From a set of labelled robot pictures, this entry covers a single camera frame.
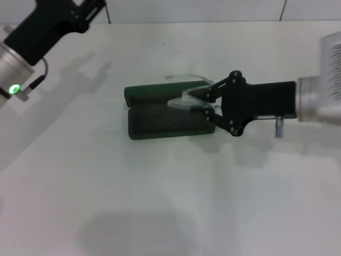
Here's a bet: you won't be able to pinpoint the right arm connector cable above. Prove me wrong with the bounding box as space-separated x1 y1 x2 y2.
274 116 286 139

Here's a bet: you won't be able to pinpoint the left arm connector cable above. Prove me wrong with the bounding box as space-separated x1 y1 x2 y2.
13 57 48 102

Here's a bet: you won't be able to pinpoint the clear white glasses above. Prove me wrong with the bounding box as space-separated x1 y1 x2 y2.
164 74 222 110

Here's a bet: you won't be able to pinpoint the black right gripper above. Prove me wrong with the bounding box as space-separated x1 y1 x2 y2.
190 70 299 138

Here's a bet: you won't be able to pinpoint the arm connector cable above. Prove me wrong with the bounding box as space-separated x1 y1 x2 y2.
274 116 286 139
13 57 48 102

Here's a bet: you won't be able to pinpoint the green glasses case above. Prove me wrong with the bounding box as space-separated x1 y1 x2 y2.
124 82 216 141

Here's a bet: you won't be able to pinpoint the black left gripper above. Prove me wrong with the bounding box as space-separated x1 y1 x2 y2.
3 0 107 66

